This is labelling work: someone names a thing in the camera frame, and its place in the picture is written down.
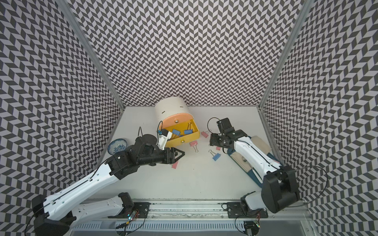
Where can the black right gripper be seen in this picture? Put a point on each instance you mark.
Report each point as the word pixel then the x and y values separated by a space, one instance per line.
pixel 213 139

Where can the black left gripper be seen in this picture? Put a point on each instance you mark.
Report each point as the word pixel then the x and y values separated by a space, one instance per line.
pixel 172 159

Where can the blue binder clip mid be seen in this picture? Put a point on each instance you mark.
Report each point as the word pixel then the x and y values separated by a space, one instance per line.
pixel 176 132

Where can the yellow drawer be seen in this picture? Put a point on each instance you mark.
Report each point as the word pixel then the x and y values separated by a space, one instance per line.
pixel 183 139

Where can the orange top drawer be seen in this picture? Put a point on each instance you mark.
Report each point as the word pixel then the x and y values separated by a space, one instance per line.
pixel 176 119

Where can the white round drawer cabinet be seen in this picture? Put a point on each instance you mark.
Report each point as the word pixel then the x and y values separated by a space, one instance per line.
pixel 170 106

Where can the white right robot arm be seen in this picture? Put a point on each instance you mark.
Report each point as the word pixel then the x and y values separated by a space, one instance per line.
pixel 279 189

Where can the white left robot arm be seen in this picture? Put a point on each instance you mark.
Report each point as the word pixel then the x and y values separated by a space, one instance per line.
pixel 57 214

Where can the pink binder clip far right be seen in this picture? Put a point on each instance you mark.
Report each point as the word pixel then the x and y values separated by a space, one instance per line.
pixel 205 134

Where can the pink binder clip lower left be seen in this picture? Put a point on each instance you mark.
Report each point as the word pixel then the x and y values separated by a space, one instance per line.
pixel 174 165

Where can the pink binder clip centre top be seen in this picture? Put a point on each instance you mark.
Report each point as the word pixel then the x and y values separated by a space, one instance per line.
pixel 194 144

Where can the beige cloth napkin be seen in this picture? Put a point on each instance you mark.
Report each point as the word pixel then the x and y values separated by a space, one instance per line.
pixel 260 161

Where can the blue patterned bowl far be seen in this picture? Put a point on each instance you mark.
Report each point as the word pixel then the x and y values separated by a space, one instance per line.
pixel 117 145

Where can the aluminium front rail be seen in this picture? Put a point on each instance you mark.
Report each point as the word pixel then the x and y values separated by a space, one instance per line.
pixel 176 210

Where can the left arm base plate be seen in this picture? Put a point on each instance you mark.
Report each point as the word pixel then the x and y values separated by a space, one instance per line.
pixel 139 210

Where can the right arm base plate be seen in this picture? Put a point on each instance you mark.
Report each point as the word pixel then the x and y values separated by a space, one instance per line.
pixel 240 210

